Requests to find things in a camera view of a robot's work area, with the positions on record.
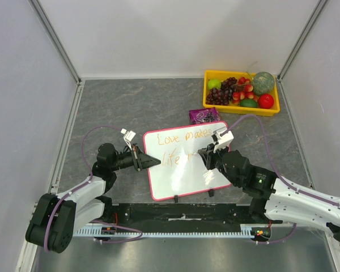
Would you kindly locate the green mango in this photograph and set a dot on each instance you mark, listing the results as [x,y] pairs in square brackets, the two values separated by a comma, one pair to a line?
[248,103]

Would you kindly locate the dark purple grape bunch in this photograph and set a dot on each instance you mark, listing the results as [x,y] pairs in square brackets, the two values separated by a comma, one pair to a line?
[223,95]

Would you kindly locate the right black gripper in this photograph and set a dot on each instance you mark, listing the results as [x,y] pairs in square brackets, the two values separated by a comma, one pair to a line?
[211,157]

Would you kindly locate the red apple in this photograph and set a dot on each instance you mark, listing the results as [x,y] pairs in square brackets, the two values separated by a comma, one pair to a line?
[265,101]

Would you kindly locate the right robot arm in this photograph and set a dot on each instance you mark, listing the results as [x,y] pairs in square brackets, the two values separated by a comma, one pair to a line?
[274,197]

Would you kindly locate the yellow plastic tray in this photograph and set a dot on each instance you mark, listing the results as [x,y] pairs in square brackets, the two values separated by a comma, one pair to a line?
[231,108]

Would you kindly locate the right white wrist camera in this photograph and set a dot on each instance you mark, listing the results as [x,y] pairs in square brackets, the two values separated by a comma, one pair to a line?
[222,138]

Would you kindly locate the red peach cluster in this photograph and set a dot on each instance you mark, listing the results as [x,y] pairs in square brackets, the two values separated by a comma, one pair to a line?
[243,90]

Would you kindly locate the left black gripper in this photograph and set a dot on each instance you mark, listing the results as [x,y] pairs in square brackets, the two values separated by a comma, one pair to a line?
[141,161]

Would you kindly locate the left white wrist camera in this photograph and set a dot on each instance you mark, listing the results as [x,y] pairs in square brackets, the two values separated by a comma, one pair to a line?
[128,136]

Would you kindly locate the pink framed whiteboard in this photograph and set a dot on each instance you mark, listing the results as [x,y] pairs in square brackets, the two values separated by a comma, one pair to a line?
[180,173]

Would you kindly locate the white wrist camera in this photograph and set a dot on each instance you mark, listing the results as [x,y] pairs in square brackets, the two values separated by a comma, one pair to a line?
[128,136]
[222,138]

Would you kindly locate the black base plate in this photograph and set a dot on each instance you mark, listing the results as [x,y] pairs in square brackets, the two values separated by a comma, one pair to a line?
[182,217]

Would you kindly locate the green apple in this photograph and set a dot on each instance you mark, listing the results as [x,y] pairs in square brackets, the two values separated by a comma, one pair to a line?
[214,83]

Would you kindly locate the purple snack bag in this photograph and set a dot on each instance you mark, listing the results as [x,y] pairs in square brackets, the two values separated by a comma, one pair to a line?
[205,115]

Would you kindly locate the green netted melon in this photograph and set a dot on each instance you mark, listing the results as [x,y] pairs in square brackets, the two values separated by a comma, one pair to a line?
[263,82]

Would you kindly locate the light blue cable duct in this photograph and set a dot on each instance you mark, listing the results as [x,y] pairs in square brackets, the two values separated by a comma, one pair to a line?
[102,231]

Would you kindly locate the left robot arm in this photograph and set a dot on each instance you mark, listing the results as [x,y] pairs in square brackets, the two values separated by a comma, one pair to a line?
[58,216]

